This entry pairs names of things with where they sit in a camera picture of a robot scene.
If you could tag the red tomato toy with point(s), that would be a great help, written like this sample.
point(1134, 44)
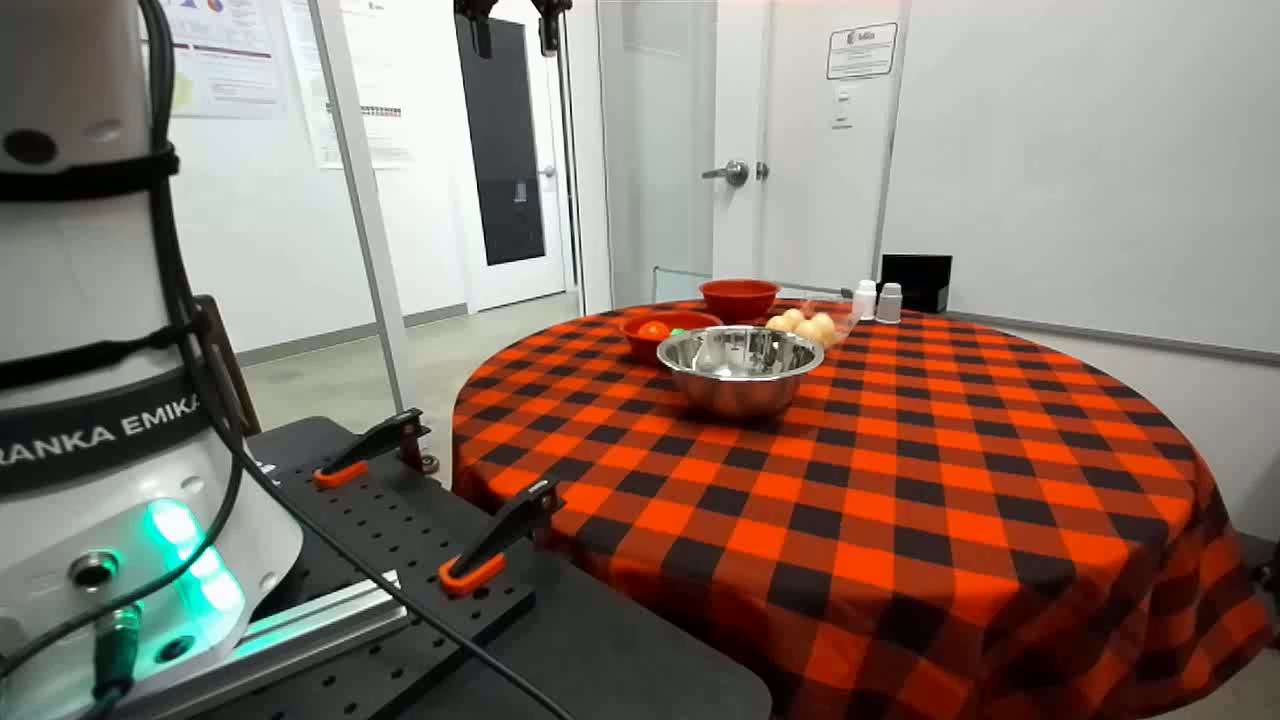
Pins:
point(652, 329)

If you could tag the cream egg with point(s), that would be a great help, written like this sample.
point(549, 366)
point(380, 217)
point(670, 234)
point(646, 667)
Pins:
point(810, 332)
point(792, 316)
point(826, 325)

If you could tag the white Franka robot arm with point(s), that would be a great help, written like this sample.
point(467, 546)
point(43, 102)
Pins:
point(132, 536)

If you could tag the red plastic bowl near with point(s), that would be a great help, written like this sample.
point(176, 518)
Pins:
point(673, 316)

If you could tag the red plastic bowl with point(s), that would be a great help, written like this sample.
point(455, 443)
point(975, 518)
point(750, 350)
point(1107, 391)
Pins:
point(739, 303)
point(673, 316)

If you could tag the silver metal bowl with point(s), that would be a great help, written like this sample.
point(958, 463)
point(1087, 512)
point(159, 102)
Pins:
point(739, 371)

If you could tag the red plastic bowl far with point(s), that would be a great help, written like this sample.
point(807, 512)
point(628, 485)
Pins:
point(739, 303)

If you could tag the white salt shaker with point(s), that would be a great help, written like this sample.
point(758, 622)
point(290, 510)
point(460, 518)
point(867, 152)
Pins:
point(867, 303)

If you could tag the orange black clamp far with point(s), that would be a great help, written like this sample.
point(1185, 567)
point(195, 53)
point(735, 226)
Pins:
point(396, 433)

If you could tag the orange black clamp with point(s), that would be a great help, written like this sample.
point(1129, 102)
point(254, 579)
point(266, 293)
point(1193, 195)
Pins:
point(396, 433)
point(480, 563)

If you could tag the orange black clamp near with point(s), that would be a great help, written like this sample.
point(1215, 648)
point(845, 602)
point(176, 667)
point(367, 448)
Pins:
point(480, 563)

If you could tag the clear pepper shaker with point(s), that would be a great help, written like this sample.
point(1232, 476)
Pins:
point(889, 303)

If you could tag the dark window panel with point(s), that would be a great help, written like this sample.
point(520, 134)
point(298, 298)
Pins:
point(492, 64)

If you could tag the black perforated mounting board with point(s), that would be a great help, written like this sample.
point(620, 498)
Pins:
point(543, 641)

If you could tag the white door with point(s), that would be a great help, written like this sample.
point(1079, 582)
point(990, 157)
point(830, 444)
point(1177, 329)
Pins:
point(819, 148)

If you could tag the red black checkered tablecloth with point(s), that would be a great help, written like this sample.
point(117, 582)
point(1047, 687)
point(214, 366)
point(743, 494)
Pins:
point(947, 524)

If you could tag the paper sign on door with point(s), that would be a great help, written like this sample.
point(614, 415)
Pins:
point(861, 53)

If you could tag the silver door handle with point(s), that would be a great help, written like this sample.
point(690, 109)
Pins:
point(735, 172)

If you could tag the black wall holder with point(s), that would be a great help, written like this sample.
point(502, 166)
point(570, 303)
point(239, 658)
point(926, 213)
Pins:
point(922, 276)

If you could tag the aluminium frame post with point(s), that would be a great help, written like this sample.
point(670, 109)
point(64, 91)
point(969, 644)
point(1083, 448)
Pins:
point(363, 195)

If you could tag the wall poster papers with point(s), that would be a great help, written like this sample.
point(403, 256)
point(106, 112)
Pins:
point(227, 64)

